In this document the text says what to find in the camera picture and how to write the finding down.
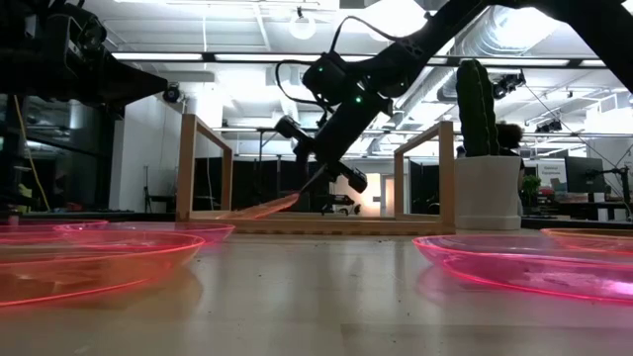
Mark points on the white plant pot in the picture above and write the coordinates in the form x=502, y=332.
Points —
x=487, y=193

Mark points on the black track spotlight cluster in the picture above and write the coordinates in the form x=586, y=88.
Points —
x=549, y=126
x=509, y=83

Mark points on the black metal frame stand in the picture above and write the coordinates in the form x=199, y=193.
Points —
x=267, y=129

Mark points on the long ceiling light strip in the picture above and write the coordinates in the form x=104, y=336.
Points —
x=158, y=56

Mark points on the silver ventilation duct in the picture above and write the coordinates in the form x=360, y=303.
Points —
x=499, y=34

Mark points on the white sign board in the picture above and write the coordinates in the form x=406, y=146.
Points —
x=551, y=170

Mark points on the small white wheeled robot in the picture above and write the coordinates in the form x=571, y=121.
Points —
x=341, y=200

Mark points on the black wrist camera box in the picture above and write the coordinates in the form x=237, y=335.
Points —
x=324, y=76

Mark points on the tall green cactus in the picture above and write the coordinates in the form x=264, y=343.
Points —
x=477, y=109

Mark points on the black room partition panels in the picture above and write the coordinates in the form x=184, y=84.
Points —
x=247, y=183

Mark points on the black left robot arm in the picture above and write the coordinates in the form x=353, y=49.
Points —
x=49, y=64

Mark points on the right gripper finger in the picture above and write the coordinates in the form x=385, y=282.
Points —
x=320, y=179
x=312, y=179

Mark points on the black computer monitor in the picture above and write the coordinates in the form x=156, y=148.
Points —
x=583, y=173

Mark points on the round black ceiling spotlight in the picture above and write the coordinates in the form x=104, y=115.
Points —
x=170, y=93

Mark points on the pink transparent plastic plate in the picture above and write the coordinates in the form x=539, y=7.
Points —
x=519, y=267
x=198, y=231
x=29, y=228

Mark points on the wooden slatted shelf frame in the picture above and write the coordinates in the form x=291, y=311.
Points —
x=316, y=226

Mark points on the orange transparent plastic plate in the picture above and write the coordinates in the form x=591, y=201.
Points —
x=593, y=236
x=267, y=208
x=99, y=267

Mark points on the small green potted plant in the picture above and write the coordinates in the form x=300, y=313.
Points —
x=530, y=185

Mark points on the dark office desk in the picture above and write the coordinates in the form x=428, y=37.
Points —
x=573, y=207

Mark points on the person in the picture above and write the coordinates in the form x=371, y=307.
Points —
x=509, y=136

